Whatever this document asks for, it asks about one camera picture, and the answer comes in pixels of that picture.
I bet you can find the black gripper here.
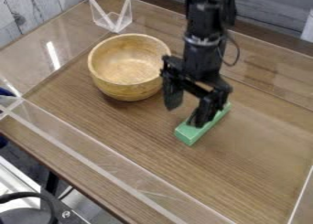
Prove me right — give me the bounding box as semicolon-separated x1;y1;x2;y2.
161;41;233;128

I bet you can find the green rectangular block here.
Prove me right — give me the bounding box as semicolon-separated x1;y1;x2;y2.
174;102;232;146

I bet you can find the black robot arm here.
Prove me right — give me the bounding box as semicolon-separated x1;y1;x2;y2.
161;0;236;128

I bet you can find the light wooden bowl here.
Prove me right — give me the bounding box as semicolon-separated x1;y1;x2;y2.
87;33;172;101

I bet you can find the black table leg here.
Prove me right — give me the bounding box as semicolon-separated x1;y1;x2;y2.
46;172;61;195

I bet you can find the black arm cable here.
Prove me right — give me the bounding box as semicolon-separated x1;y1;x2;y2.
217;32;243;68

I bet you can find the clear acrylic corner bracket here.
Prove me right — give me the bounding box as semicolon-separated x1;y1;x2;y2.
90;0;133;34

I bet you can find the clear acrylic front wall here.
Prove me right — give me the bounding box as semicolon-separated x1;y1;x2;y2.
0;87;236;224

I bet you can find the black metal base plate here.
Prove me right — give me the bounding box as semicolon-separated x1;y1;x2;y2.
41;190;91;224

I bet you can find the black cable loop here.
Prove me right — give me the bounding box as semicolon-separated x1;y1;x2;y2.
0;191;59;224

